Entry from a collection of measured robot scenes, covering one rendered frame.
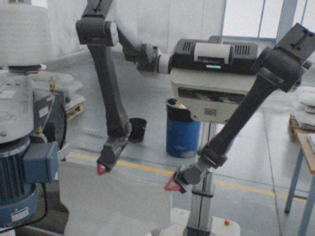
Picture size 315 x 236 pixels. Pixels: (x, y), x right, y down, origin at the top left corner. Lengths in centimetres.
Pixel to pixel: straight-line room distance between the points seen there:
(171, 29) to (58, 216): 781
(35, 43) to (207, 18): 823
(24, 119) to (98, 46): 29
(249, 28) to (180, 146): 601
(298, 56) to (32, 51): 68
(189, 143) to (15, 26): 278
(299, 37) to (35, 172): 76
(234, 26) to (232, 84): 765
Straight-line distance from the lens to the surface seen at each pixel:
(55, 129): 134
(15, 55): 88
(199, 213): 185
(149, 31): 938
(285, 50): 78
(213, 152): 98
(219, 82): 129
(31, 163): 87
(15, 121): 81
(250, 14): 889
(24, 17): 87
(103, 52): 88
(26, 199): 95
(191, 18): 904
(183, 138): 336
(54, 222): 201
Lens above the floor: 170
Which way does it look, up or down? 21 degrees down
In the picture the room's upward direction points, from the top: 2 degrees clockwise
